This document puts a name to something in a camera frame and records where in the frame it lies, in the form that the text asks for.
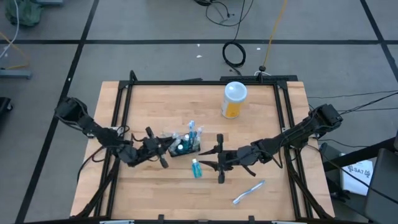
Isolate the black caster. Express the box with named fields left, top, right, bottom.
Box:
left=0, top=96, right=14, bottom=119

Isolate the black power strip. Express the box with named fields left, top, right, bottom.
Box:
left=220, top=75, right=299, bottom=83

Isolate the black chair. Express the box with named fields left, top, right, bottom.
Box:
left=363, top=147, right=398, bottom=224

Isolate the yellow hanging cord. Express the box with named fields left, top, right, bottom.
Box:
left=262, top=0, right=289, bottom=71

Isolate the grey stand foot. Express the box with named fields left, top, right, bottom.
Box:
left=0, top=68, right=33, bottom=80

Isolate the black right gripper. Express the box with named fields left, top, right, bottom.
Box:
left=198, top=134, right=246, bottom=184

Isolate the black table frame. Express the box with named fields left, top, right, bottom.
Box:
left=70, top=70, right=335, bottom=224

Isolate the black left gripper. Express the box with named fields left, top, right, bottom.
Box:
left=136, top=126, right=177, bottom=169

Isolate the white labelled box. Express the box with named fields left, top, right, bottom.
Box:
left=340, top=159, right=374, bottom=197

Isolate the black metal beam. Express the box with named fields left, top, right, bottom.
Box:
left=323, top=136, right=398, bottom=172

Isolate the purple white toothbrush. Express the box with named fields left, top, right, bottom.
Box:
left=195, top=126, right=205, bottom=146

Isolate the green bag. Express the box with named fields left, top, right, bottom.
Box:
left=4, top=0, right=43, bottom=27

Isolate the black hanging cable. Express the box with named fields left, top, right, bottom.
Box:
left=221, top=0, right=254, bottom=75

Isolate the blue white toothbrush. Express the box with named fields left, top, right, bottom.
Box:
left=231, top=179, right=267, bottom=206
left=188, top=120, right=197, bottom=147

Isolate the black wire organizer rack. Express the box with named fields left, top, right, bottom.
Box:
left=167, top=132, right=201, bottom=158

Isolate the white canister with yellow label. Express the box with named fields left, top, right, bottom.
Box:
left=220, top=81, right=248, bottom=119

